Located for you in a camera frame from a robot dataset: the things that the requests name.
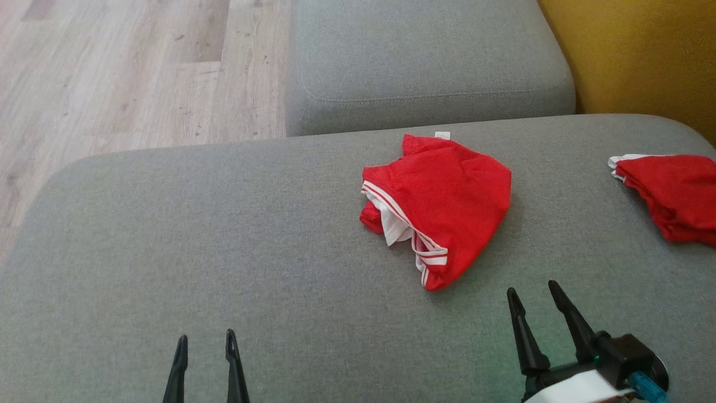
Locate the large grey sofa seat cushion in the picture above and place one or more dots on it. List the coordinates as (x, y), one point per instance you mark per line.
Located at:
(279, 252)

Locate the small grey sofa cushion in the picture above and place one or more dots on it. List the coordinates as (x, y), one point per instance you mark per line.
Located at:
(425, 50)

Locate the red white sports jersey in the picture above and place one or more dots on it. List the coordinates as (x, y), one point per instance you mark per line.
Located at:
(458, 190)

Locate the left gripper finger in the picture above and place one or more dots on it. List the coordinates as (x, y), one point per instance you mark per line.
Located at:
(176, 375)
(235, 375)

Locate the mustard yellow upholstered panel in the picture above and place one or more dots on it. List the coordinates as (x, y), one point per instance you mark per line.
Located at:
(643, 56)

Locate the red shorts white trim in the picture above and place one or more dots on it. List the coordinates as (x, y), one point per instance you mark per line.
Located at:
(677, 196)

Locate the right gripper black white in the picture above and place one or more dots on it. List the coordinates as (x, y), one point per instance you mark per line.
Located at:
(615, 355)

